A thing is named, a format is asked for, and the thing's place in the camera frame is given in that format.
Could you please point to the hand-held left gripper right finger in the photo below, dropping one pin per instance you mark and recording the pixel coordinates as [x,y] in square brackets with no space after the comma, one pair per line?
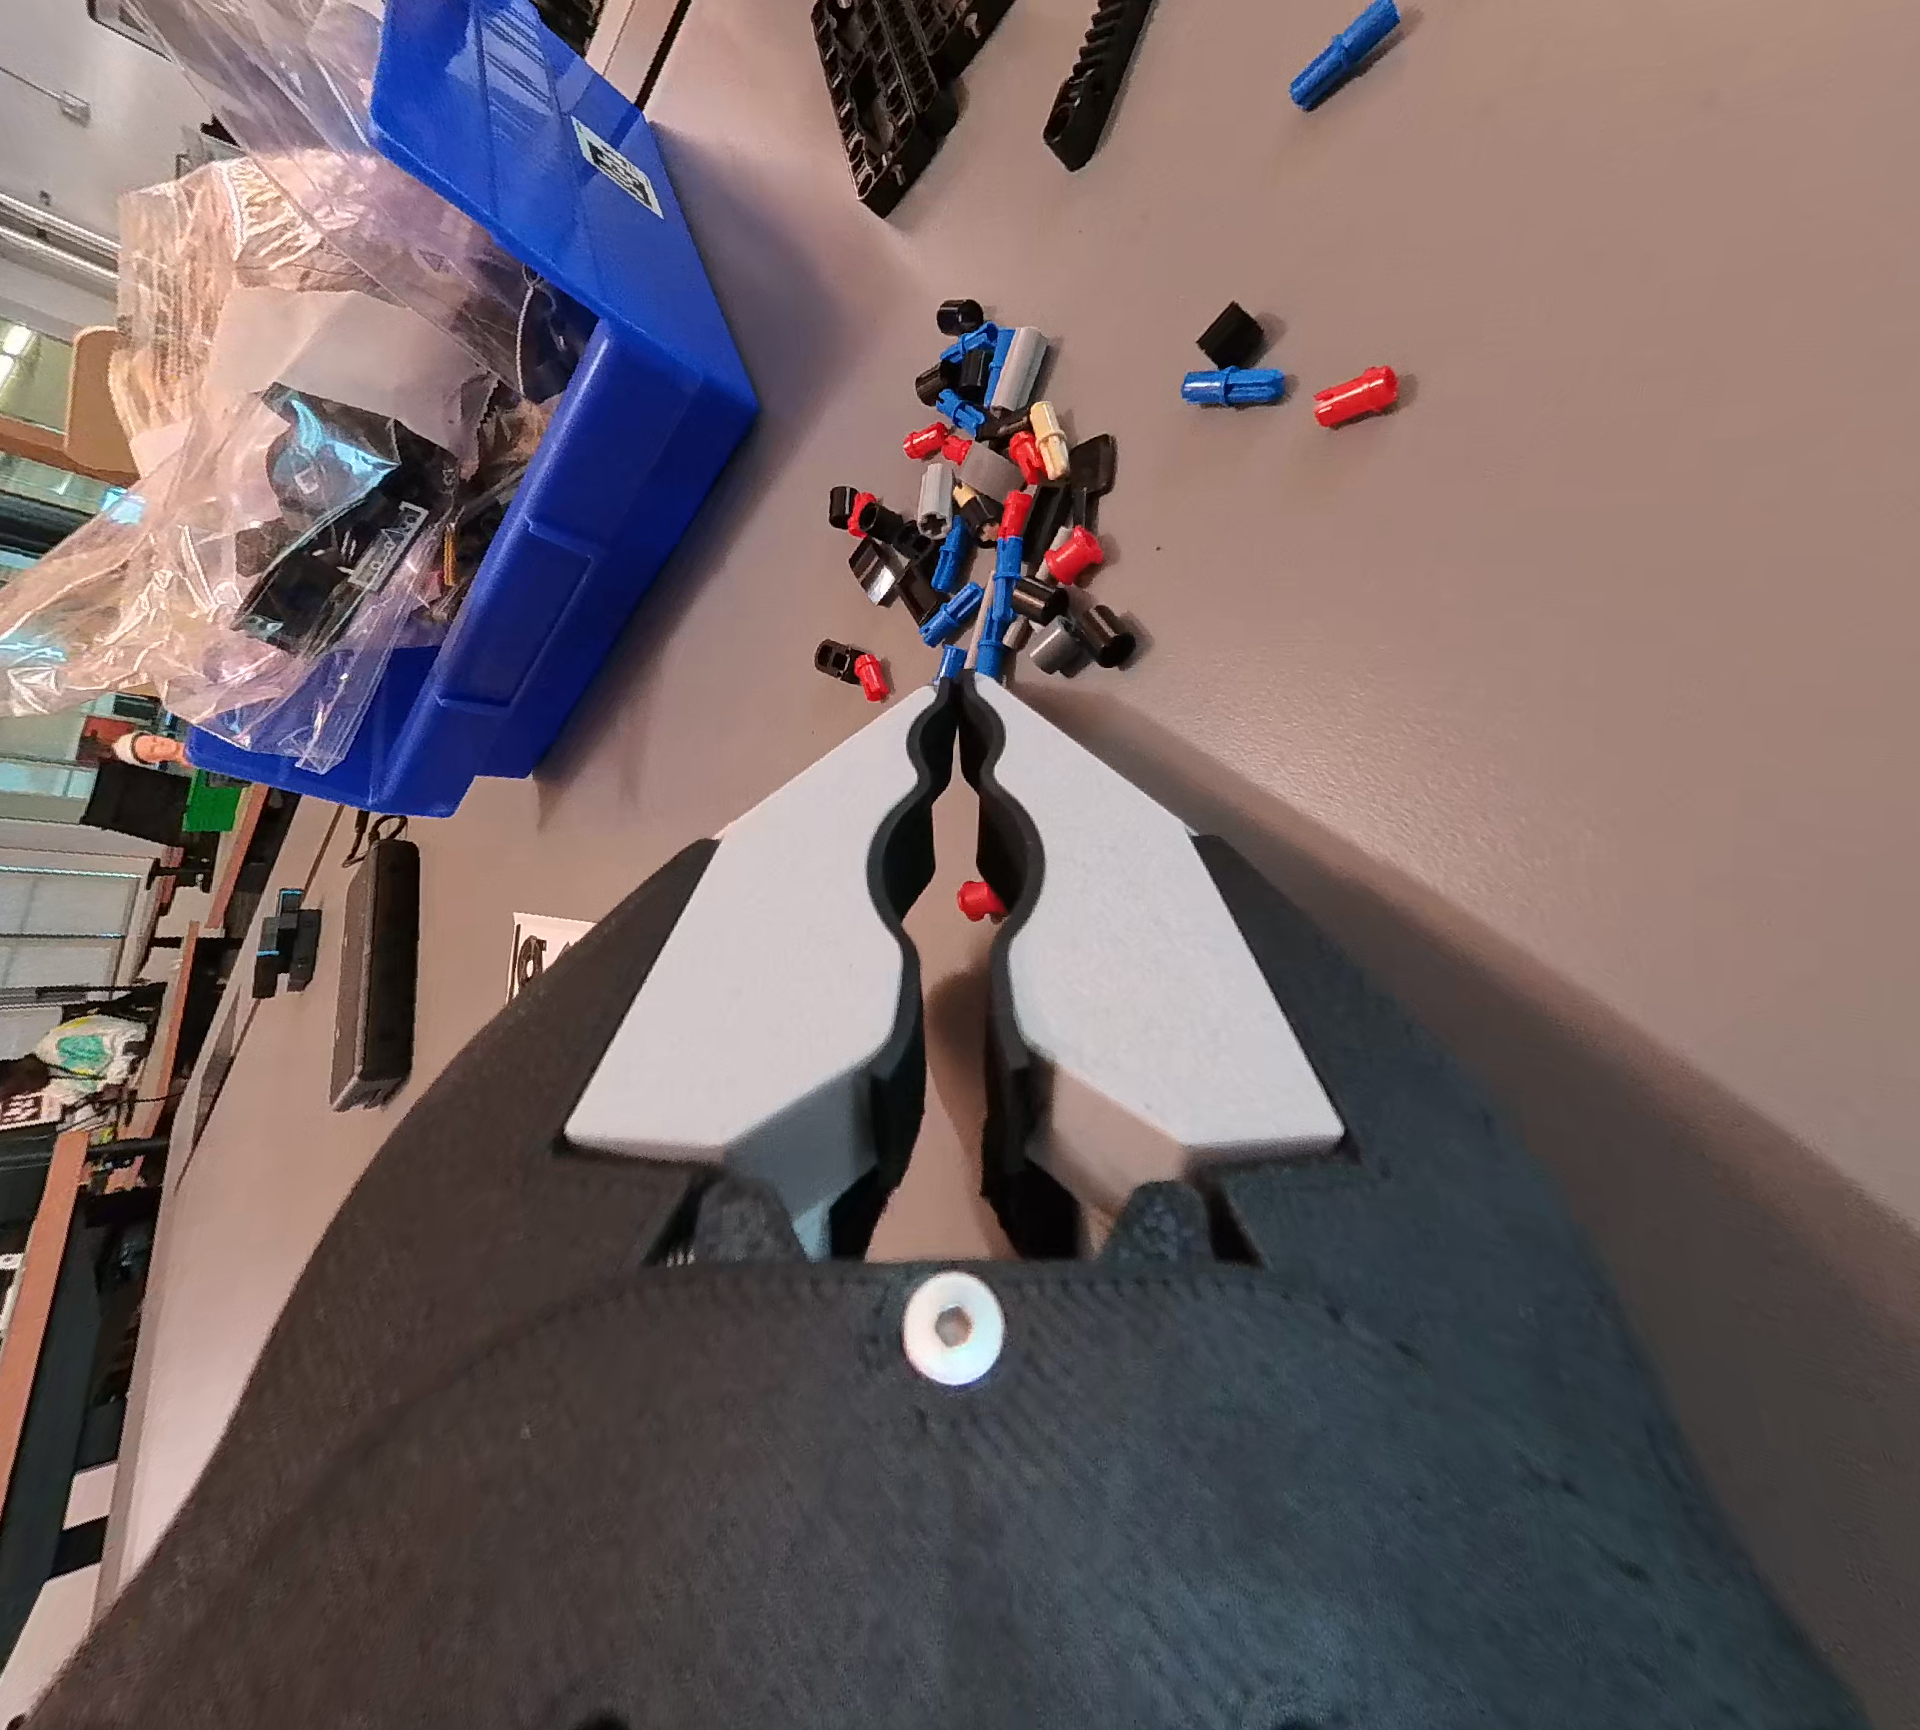
[1170,995]

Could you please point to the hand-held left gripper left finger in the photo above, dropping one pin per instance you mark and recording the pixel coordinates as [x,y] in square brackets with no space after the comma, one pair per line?
[750,978]

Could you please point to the pile of small lego pins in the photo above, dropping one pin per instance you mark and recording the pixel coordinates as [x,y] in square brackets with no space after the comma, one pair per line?
[1069,553]

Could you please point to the red lego pin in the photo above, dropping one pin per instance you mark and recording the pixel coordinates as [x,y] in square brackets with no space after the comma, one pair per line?
[1354,397]
[977,899]

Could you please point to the black and red lego connector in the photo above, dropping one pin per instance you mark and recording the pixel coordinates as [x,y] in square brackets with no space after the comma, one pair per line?
[833,661]

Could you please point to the short blue lego pin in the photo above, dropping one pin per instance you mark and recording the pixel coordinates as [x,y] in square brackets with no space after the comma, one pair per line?
[1229,387]

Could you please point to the black lego bush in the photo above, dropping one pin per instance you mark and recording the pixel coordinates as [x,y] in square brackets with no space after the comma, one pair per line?
[1229,331]

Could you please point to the long blue lego pin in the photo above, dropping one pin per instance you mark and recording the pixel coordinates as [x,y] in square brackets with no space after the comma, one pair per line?
[1344,51]

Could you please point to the black lego gear rack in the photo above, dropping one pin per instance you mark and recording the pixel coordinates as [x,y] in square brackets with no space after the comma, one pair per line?
[1118,15]

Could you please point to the printed paper sheet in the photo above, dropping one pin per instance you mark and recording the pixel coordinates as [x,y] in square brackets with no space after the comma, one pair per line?
[532,935]

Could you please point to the black power brick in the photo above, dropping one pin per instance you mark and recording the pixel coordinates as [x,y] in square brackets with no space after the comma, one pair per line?
[374,978]

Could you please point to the green box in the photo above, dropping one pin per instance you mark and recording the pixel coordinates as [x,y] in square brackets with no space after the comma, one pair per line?
[213,805]

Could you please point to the clear plastic bag of parts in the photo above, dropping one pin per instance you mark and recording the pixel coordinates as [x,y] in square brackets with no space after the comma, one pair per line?
[301,530]

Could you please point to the cardboard box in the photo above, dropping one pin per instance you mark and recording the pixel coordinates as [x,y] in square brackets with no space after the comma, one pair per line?
[92,403]

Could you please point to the blue plastic bin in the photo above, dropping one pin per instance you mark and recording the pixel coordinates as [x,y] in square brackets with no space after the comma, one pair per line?
[517,125]

